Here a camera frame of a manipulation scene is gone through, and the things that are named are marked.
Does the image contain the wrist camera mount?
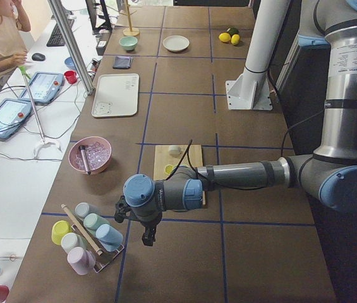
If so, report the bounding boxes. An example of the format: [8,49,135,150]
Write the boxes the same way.
[114,195,131,223]

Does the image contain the pink cup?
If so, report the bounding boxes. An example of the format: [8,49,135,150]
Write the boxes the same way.
[67,247,95,275]

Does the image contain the yellow lemon right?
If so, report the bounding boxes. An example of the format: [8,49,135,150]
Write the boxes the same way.
[231,34,241,45]

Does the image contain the ice cubes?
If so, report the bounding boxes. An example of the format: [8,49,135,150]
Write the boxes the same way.
[71,142,109,170]

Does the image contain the mint green cup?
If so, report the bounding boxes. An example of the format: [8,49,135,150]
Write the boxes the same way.
[83,213,109,237]

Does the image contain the lemon slice near bun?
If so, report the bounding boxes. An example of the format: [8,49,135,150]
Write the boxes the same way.
[164,164,176,175]

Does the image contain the white bear tray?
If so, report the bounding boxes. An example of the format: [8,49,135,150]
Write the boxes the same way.
[91,73,140,118]

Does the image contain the white wire cup rack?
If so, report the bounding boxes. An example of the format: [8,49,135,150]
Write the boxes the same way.
[71,224,124,273]

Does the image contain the red mug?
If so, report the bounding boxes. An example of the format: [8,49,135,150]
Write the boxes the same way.
[64,70,77,85]

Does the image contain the far teach pendant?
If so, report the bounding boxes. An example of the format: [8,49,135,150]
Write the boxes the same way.
[29,72,64,105]

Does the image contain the white cup in rack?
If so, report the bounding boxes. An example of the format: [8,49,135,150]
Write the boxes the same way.
[61,232,88,254]

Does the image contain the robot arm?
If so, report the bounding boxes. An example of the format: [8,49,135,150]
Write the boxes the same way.
[114,1,357,246]

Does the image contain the steel muddler tool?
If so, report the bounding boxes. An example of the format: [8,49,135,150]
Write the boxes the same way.
[78,145,91,175]

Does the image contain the near teach pendant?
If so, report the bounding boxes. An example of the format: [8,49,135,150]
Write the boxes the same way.
[0,98,32,141]

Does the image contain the pink bowl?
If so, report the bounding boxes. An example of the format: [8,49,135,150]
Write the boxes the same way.
[68,136,112,175]

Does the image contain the white steamed bun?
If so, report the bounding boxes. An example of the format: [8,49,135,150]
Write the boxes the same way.
[168,145,181,157]

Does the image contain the grey cup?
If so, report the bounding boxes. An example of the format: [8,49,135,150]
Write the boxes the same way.
[75,202,100,220]

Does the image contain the beige round plate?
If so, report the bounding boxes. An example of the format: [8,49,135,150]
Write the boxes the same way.
[162,35,190,52]

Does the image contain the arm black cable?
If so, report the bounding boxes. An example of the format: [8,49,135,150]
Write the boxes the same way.
[165,124,324,192]

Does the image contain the black computer mouse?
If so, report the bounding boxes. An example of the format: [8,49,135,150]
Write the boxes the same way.
[32,52,46,62]

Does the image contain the wooden mug tree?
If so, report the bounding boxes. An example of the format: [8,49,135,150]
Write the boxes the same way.
[119,0,140,37]

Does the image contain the black keyboard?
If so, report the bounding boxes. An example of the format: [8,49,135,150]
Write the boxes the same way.
[46,24,65,47]

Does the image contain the silver reach stick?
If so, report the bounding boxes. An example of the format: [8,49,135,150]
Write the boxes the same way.
[18,66,61,159]

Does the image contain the bamboo cutting board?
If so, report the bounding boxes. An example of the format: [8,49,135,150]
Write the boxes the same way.
[153,145,205,211]

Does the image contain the light blue cup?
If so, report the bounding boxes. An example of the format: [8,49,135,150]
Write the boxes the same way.
[95,224,123,252]

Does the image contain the folded grey cloth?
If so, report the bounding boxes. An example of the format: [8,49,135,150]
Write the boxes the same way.
[112,56,133,69]

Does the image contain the wooden rolling pin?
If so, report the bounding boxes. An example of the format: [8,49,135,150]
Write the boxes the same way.
[61,204,104,256]

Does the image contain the yellow lemon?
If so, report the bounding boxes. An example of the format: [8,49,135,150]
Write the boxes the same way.
[218,32,231,43]
[231,34,241,45]

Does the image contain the teach pendant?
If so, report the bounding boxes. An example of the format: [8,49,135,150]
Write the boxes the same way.
[0,98,32,141]
[29,72,64,105]

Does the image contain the blue bowl on desk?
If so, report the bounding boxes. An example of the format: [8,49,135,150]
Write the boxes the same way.
[64,57,76,70]

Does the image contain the yellow lemon left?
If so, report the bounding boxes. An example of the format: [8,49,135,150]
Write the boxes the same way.
[218,32,231,43]

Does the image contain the aluminium frame post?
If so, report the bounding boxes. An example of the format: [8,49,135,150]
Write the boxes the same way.
[48,0,95,95]

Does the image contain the yellow cup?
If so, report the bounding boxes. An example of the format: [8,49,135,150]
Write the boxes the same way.
[51,220,71,246]

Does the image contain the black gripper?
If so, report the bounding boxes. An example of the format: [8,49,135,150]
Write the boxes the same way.
[142,220,160,246]

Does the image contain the mint green bowl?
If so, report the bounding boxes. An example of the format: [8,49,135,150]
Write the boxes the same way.
[119,36,138,51]

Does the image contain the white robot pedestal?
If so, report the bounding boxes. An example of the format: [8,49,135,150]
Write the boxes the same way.
[226,0,290,110]

